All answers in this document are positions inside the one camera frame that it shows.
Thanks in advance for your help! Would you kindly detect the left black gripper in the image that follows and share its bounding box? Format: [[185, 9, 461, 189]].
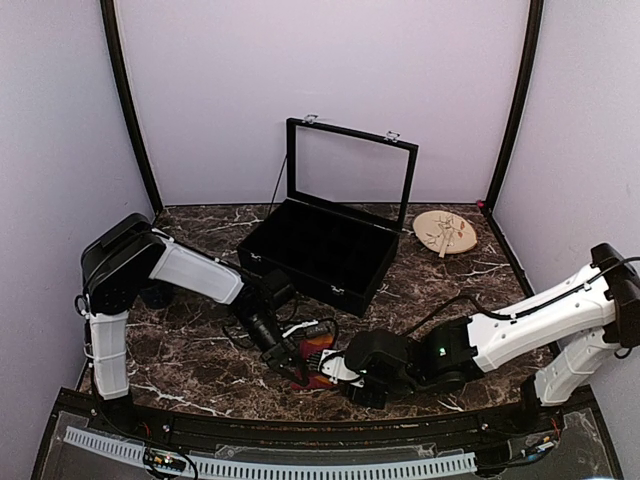
[[234, 309, 309, 385]]

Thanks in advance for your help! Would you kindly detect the purple orange striped sock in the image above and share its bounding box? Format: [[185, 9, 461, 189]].
[[290, 334, 335, 391]]

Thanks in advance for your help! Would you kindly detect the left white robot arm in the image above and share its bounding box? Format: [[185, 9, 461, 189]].
[[74, 213, 310, 436]]

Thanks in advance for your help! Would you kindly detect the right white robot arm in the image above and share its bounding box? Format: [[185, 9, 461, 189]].
[[314, 243, 639, 434]]

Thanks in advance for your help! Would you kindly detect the black display case box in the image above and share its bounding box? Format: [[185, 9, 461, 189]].
[[237, 118, 419, 317]]

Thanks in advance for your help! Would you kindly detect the dark blue enamel mug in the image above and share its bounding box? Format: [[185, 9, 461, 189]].
[[139, 284, 175, 310]]

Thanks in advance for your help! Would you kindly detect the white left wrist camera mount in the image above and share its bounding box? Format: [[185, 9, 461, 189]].
[[282, 321, 323, 339]]

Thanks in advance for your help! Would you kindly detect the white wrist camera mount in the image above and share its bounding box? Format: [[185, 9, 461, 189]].
[[282, 321, 323, 339], [318, 350, 364, 388]]

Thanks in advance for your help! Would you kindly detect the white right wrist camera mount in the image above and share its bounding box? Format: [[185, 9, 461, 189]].
[[318, 350, 364, 388]]

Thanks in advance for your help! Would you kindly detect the white slotted cable duct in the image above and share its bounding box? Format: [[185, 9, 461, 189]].
[[62, 426, 478, 479]]

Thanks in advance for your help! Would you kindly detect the black right camera cable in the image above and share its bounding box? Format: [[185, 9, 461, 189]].
[[404, 254, 640, 359]]

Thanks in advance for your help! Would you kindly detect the black left frame post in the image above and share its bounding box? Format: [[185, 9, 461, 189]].
[[99, 0, 164, 216]]

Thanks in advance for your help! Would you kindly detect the black frame post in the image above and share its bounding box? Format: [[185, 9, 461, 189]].
[[99, 0, 164, 216], [484, 0, 544, 216]]

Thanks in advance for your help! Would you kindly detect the black right frame post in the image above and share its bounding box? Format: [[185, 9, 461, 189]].
[[484, 0, 544, 216]]

